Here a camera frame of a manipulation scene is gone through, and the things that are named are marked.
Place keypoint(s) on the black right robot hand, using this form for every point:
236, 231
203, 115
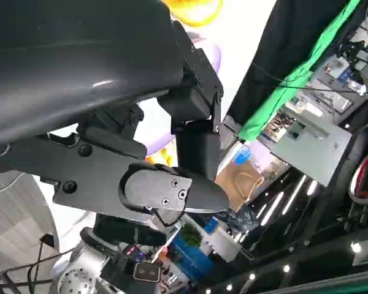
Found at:
125, 229

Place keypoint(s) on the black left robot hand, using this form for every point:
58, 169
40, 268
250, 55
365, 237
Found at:
79, 61

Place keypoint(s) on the orange white toy bread roll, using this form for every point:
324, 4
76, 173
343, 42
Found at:
163, 157
199, 12

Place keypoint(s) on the green plant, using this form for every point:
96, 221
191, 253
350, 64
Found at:
191, 235

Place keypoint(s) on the blue box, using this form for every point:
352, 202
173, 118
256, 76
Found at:
190, 260

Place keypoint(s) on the brown paper bag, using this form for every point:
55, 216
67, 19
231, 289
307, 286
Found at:
239, 183

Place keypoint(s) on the lilac plate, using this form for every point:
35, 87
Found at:
215, 58

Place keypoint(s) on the green cloth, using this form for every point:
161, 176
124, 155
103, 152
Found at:
263, 113

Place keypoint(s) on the black backdrop curtain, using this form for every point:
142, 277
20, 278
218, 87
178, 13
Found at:
282, 36

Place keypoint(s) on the grey desk panel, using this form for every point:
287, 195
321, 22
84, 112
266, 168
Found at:
319, 147

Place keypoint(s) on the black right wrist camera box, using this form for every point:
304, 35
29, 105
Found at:
145, 272

